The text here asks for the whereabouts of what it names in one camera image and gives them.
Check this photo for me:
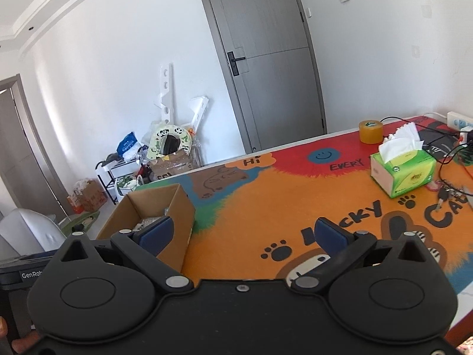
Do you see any green panda floor mat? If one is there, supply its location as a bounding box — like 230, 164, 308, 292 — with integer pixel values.
55, 211, 101, 238

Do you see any green tissue box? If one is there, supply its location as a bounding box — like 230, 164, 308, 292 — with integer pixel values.
370, 123, 437, 199

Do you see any white power strip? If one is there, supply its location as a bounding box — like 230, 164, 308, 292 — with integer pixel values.
447, 111, 473, 128

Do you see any blue plastic bag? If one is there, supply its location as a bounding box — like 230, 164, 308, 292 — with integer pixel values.
117, 132, 140, 156

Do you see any taped cardboard box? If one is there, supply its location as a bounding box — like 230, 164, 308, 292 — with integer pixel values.
149, 149, 195, 183

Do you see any tall white foam piece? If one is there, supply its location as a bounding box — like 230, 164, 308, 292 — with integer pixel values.
153, 62, 174, 125

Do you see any white chair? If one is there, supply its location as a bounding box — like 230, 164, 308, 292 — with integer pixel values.
0, 209, 66, 260

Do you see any brown cardboard box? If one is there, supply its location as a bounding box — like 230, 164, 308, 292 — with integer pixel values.
95, 183, 196, 271

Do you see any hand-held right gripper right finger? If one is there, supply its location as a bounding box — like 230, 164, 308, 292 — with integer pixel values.
291, 217, 434, 293

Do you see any bunch of keys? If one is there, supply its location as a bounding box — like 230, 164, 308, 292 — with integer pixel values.
430, 180, 467, 212

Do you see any black cable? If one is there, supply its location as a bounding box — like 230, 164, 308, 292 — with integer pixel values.
437, 142, 473, 195
380, 116, 420, 125

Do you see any colourful printed table mat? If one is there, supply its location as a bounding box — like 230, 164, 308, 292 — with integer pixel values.
176, 115, 473, 297

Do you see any white plastic bag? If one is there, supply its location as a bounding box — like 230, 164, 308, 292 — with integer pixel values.
116, 175, 140, 203

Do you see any grey door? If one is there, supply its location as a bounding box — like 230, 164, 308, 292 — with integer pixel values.
193, 0, 328, 155

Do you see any black mouse pad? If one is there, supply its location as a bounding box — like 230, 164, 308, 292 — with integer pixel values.
417, 129, 463, 160

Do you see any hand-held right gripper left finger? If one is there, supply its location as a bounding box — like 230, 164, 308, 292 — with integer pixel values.
57, 216, 195, 293

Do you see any brown tape roll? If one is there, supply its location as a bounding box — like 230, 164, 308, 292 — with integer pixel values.
359, 120, 384, 144

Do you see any grey doorway frame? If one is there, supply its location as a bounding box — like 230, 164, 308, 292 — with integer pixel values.
0, 75, 75, 223

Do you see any short white foam piece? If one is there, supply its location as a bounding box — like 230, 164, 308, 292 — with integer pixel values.
186, 96, 210, 134

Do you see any person's left hand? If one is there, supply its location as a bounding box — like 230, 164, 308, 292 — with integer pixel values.
0, 316, 42, 355

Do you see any small printed cardboard box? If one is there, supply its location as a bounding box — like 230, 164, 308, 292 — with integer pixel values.
67, 179, 108, 214

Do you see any black door handle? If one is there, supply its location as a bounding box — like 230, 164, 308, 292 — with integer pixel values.
226, 51, 247, 78

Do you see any black shoe rack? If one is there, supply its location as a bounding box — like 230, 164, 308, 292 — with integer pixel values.
96, 156, 149, 205

